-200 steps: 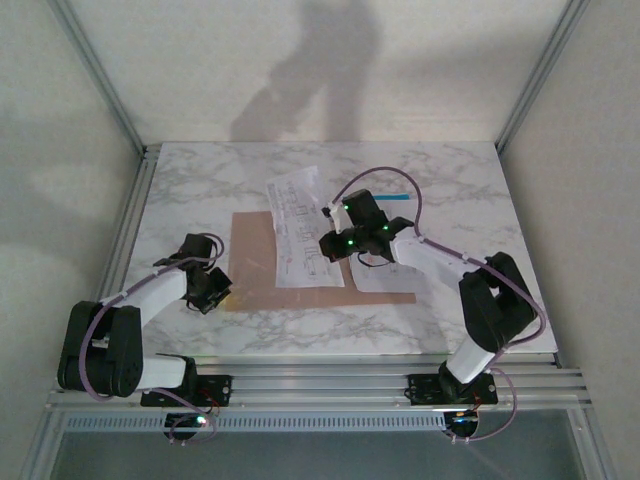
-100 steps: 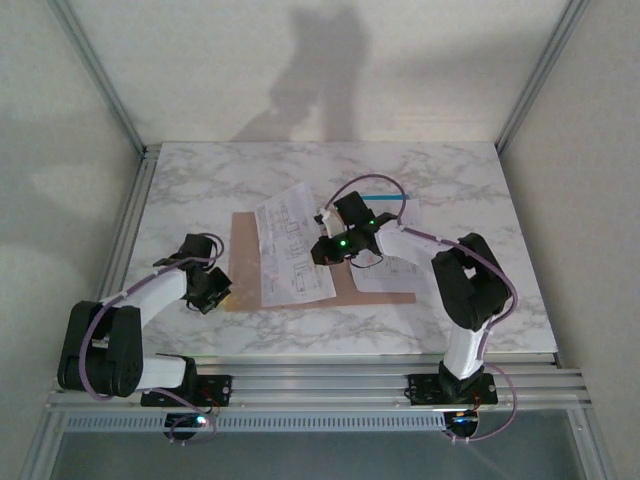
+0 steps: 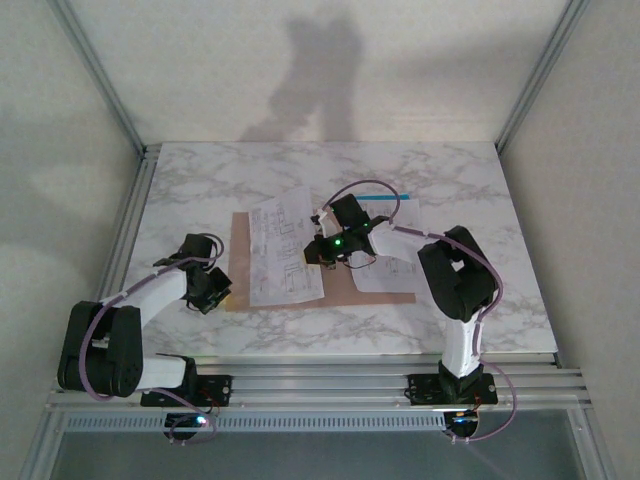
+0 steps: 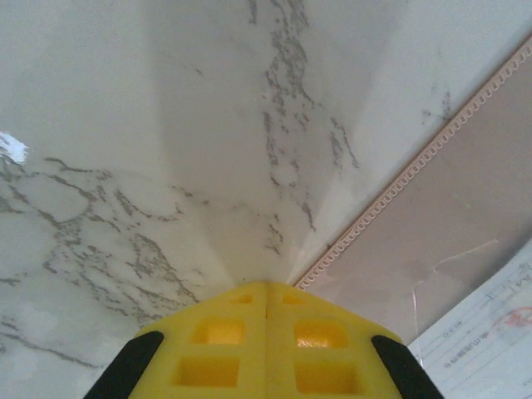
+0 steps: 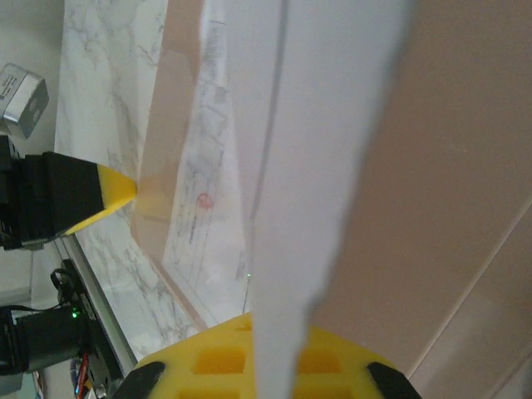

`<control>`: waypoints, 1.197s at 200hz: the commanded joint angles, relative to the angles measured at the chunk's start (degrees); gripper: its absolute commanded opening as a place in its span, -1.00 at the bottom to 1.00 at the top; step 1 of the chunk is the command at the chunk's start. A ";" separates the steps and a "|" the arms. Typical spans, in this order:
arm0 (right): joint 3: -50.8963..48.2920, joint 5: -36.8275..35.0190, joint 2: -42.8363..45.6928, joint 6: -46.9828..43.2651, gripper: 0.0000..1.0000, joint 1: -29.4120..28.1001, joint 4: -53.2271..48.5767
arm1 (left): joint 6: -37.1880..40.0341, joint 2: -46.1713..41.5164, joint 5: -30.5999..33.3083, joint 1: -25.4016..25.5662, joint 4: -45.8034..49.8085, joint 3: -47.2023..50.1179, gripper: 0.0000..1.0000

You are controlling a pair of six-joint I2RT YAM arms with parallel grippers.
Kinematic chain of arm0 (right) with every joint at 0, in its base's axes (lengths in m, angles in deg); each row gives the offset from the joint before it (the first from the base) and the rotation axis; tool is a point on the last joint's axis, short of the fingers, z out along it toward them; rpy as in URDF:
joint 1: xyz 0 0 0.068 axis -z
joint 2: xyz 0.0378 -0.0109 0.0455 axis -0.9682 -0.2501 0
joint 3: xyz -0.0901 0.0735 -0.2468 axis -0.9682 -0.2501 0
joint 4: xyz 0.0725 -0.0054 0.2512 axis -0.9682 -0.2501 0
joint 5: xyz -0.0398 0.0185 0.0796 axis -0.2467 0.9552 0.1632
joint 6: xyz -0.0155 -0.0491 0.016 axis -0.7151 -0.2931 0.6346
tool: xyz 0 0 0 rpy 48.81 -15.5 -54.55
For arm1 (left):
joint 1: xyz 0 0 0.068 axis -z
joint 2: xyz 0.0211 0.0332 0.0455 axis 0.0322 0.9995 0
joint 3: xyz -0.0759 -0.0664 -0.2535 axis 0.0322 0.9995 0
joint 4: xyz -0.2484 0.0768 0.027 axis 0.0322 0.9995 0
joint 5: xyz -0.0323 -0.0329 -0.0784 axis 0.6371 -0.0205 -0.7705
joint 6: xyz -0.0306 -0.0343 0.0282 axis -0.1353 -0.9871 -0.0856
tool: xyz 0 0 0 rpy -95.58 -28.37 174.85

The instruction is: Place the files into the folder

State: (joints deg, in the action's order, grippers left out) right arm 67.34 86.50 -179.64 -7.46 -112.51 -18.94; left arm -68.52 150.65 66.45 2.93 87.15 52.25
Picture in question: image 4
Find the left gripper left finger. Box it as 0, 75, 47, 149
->
82, 281, 268, 399

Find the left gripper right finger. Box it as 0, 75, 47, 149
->
265, 281, 446, 399

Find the printed white paper sheet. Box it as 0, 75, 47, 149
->
405, 249, 532, 399

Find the brown cardboard sheet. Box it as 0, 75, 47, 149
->
293, 32, 532, 348

